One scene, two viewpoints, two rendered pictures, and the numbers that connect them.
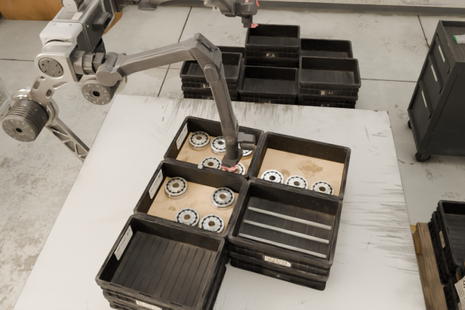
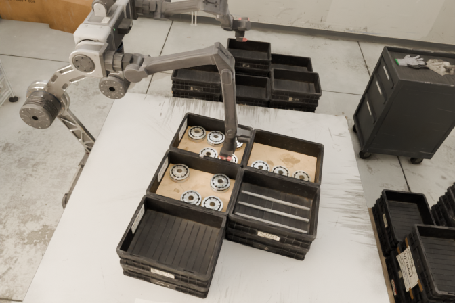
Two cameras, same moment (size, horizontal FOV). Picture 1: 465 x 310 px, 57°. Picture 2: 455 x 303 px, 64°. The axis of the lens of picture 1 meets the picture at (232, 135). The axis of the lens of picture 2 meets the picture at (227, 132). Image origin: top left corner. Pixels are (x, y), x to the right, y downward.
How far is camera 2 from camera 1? 0.23 m
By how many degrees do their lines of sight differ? 7
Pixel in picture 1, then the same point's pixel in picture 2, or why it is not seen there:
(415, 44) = (356, 64)
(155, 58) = (179, 61)
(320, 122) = (293, 122)
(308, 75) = (277, 84)
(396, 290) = (360, 260)
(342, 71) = (305, 82)
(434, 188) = (374, 180)
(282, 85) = (255, 91)
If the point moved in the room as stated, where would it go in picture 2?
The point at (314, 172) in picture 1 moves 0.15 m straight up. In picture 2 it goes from (293, 164) to (299, 145)
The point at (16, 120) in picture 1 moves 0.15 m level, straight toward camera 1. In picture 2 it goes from (34, 108) to (45, 124)
